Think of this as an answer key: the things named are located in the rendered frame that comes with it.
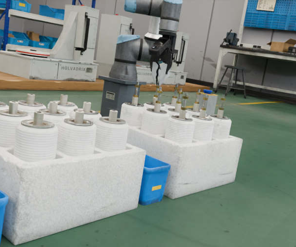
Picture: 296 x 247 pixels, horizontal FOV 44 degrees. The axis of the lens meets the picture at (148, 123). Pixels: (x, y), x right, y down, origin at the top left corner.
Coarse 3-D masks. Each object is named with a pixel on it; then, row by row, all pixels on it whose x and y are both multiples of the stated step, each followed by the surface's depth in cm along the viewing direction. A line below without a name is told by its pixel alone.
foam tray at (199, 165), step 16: (128, 128) 133; (144, 144) 128; (160, 144) 123; (176, 144) 119; (192, 144) 122; (208, 144) 128; (224, 144) 135; (240, 144) 144; (176, 160) 118; (192, 160) 123; (208, 160) 130; (224, 160) 138; (176, 176) 119; (192, 176) 125; (208, 176) 133; (224, 176) 141; (176, 192) 121; (192, 192) 127
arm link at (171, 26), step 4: (160, 20) 144; (164, 20) 142; (168, 20) 142; (160, 24) 144; (164, 24) 142; (168, 24) 142; (172, 24) 142; (176, 24) 143; (160, 28) 144; (164, 28) 143; (168, 28) 142; (172, 28) 142; (176, 28) 144
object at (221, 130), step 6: (216, 120) 139; (222, 120) 139; (228, 120) 140; (216, 126) 139; (222, 126) 139; (228, 126) 140; (216, 132) 140; (222, 132) 139; (228, 132) 141; (222, 138) 140
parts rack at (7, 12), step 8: (8, 0) 563; (0, 8) 583; (8, 8) 566; (0, 16) 582; (8, 16) 568; (16, 16) 642; (24, 16) 590; (32, 16) 602; (40, 16) 615; (8, 24) 572; (56, 24) 714; (8, 48) 581; (16, 48) 592; (24, 48) 603; (32, 48) 617; (40, 48) 629
